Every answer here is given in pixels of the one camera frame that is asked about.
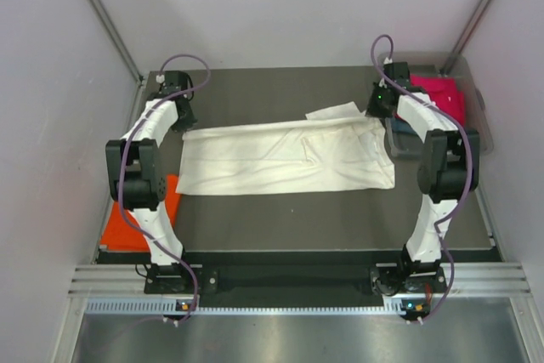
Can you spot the pink t shirt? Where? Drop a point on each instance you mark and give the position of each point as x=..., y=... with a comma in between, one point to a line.
x=444, y=92

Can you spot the grey slotted cable duct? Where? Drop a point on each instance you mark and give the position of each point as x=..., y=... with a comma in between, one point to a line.
x=180, y=306

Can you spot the clear plastic bin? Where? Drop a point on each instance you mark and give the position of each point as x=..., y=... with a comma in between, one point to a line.
x=442, y=64

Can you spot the aluminium frame rail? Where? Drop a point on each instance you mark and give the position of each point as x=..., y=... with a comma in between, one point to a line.
x=469, y=280

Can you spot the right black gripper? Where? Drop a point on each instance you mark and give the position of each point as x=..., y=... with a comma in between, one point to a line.
x=372, y=110

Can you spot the blue t shirt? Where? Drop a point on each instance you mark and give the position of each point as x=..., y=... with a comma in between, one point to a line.
x=400, y=126

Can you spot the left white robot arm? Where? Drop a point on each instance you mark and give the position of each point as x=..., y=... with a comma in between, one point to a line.
x=137, y=180

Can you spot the orange folded t shirt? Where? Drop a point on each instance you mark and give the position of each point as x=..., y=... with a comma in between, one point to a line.
x=120, y=237

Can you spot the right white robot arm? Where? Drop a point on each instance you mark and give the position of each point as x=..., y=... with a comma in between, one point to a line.
x=448, y=169

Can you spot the white t shirt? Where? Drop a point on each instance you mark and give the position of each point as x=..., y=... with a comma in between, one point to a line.
x=338, y=148

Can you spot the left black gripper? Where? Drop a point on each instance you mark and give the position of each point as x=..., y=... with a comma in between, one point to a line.
x=187, y=123

